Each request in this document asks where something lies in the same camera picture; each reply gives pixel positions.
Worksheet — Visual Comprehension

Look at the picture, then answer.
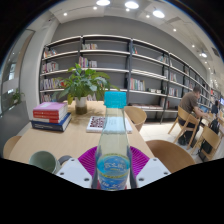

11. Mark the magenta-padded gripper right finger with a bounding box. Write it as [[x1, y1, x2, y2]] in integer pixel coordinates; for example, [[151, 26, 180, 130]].
[[128, 145, 172, 190]]

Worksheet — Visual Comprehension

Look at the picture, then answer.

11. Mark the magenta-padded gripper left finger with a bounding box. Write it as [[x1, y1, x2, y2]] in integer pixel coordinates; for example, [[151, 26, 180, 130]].
[[55, 145, 99, 190]]

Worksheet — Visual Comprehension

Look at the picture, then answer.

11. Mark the clear water bottle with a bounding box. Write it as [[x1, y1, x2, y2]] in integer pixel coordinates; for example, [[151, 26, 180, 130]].
[[94, 90, 132, 192]]

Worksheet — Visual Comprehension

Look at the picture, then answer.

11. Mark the wooden curved-back chair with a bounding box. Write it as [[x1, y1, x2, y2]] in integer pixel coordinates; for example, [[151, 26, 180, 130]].
[[124, 105, 148, 133], [145, 139, 197, 174]]

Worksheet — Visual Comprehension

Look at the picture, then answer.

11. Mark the grey-green patterned mug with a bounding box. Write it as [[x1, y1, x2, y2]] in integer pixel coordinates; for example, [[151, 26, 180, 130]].
[[28, 150, 73, 175]]

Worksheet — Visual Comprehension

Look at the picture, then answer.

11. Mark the dark blue book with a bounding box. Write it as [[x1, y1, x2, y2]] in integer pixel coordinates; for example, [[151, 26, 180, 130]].
[[30, 113, 73, 133]]

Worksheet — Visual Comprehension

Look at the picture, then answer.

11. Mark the white patterned-cover book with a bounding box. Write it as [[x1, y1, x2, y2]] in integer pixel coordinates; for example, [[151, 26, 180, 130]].
[[86, 115, 134, 134]]

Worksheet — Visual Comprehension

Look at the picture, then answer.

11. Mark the red book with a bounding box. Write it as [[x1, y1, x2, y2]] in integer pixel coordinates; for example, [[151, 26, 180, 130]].
[[32, 110, 69, 124]]

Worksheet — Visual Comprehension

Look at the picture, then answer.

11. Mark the pink book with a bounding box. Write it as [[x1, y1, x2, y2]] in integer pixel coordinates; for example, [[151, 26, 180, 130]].
[[32, 101, 69, 114]]

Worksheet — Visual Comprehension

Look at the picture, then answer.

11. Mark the person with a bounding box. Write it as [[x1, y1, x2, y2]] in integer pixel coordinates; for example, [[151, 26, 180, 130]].
[[177, 85, 209, 136], [211, 99, 221, 116]]

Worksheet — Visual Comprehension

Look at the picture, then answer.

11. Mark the green potted plant, white pot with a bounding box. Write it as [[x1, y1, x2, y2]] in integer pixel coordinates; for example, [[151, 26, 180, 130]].
[[54, 62, 120, 116]]

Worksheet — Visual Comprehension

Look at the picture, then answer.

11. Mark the small green window plant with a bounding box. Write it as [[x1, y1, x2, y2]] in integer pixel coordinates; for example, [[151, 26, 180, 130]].
[[10, 88, 24, 105]]

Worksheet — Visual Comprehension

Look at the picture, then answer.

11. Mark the grey bookshelf unit with books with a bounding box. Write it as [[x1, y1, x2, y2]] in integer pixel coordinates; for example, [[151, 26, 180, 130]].
[[39, 33, 221, 125]]

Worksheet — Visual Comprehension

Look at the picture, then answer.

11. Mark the ceiling lights group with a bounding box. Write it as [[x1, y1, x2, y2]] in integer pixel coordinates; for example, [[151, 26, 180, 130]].
[[63, 0, 209, 58]]

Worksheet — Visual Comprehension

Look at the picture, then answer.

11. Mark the wooden slat-frame chair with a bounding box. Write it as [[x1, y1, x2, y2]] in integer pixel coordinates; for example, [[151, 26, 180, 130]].
[[167, 105, 201, 150], [193, 125, 224, 162]]

